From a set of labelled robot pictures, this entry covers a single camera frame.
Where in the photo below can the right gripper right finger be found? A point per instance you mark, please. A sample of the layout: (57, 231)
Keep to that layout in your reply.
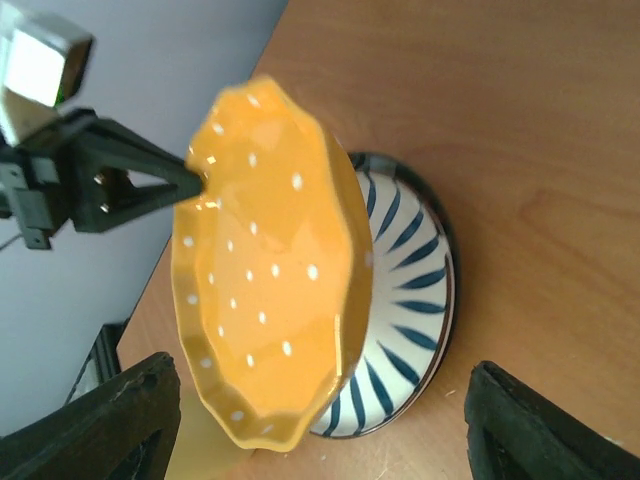
(516, 433)

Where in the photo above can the white blue striped plate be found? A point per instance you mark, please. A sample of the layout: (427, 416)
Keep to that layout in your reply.
(400, 300)

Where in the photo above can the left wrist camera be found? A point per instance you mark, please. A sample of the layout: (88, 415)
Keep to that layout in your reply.
(44, 57)

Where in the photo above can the yellow mug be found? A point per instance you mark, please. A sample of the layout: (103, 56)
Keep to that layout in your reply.
(202, 450)

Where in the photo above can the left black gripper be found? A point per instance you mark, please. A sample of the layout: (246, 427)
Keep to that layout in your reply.
(110, 176)

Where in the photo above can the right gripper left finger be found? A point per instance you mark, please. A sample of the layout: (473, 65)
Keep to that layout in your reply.
(124, 429)

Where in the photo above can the yellow plate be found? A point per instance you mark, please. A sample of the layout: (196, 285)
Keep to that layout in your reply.
(271, 267)

